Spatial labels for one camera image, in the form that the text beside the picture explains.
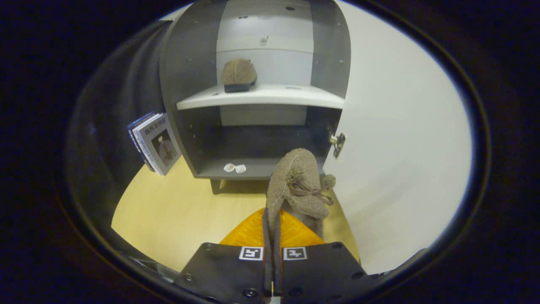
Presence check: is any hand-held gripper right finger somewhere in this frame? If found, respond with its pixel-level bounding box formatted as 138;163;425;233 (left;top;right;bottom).
273;210;375;304

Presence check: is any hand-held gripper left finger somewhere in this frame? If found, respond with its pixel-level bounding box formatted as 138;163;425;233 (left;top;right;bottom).
175;207;273;304

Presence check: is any brown fuzzy shoe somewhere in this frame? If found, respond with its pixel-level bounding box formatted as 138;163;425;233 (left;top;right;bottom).
266;148;337;243
221;58;258;93

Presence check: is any white shoe cabinet door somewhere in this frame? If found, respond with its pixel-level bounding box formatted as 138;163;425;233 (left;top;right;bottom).
323;0;473;275

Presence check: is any grey shoe cabinet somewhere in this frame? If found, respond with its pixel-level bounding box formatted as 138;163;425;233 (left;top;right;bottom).
159;0;351;195

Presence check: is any metal door hinge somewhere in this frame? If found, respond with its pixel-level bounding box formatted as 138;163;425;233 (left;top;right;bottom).
329;132;347;159

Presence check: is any grey portrait cover book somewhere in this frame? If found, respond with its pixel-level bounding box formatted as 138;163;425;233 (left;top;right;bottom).
135;113;182;176

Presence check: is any white blue spine book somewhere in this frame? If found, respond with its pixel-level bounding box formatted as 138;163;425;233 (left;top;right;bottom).
131;112;160;173

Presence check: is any dark blue cover book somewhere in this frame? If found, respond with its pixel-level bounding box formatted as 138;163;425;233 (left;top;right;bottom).
127;111;156;169

